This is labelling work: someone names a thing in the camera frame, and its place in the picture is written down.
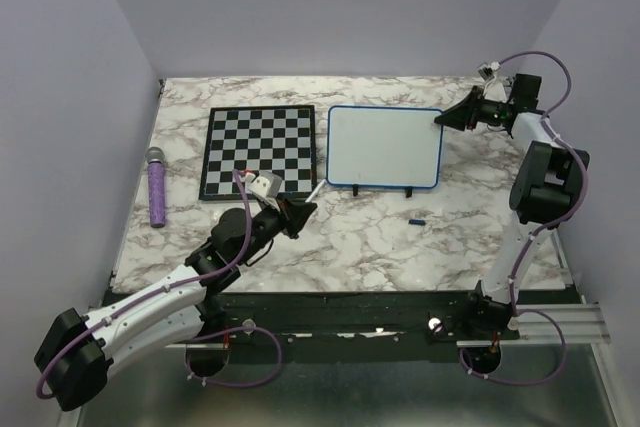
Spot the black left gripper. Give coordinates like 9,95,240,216
236,193,317,266

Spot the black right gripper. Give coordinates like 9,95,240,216
434,87,507,132

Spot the white blue whiteboard marker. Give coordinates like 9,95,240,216
305,179,326,203

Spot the blue framed whiteboard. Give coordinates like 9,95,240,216
325,105,443,190

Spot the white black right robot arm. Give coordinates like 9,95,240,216
430,64,590,339

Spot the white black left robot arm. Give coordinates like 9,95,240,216
34,198,317,411

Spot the black white chessboard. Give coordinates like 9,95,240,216
199,105,318,202

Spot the purple toy microphone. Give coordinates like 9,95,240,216
145,147,166,228

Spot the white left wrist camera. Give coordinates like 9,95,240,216
248,172,283,207

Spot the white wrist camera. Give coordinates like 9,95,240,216
248,172,283,207
477,61,501,91

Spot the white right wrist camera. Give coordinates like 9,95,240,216
477,61,501,91

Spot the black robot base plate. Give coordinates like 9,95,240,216
201,291,519,364

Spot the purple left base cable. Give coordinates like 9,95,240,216
186,320,285,389

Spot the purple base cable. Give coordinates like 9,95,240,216
459,309,566,387
186,320,285,389

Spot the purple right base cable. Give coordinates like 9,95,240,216
459,309,566,387

